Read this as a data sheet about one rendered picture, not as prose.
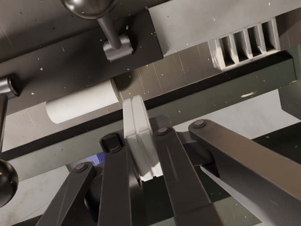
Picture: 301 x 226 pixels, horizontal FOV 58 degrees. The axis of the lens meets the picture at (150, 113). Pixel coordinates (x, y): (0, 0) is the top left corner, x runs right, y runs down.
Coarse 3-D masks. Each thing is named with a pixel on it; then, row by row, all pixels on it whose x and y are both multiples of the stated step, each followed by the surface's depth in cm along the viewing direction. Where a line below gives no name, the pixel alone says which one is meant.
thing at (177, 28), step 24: (192, 0) 27; (216, 0) 27; (240, 0) 27; (264, 0) 28; (288, 0) 28; (168, 24) 27; (192, 24) 28; (216, 24) 28; (240, 24) 28; (168, 48) 28
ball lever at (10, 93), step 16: (0, 80) 26; (0, 96) 25; (16, 96) 26; (0, 112) 24; (0, 128) 23; (0, 144) 22; (0, 160) 20; (0, 176) 19; (16, 176) 20; (0, 192) 19
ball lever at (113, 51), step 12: (60, 0) 16; (72, 0) 15; (84, 0) 15; (96, 0) 15; (108, 0) 16; (72, 12) 16; (84, 12) 16; (96, 12) 16; (108, 12) 16; (108, 24) 20; (108, 36) 23; (120, 36) 26; (108, 48) 26; (120, 48) 26; (132, 48) 26; (108, 60) 26
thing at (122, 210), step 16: (112, 144) 14; (112, 160) 13; (128, 160) 13; (112, 176) 12; (128, 176) 11; (112, 192) 11; (128, 192) 10; (112, 208) 10; (128, 208) 9; (144, 208) 12; (112, 224) 9; (128, 224) 9; (144, 224) 11
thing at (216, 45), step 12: (264, 24) 31; (228, 36) 30; (240, 36) 31; (252, 36) 31; (264, 36) 32; (276, 36) 30; (216, 48) 30; (228, 48) 31; (240, 48) 32; (252, 48) 33; (264, 48) 30; (276, 48) 30; (216, 60) 31; (228, 60) 32; (240, 60) 31; (252, 60) 31
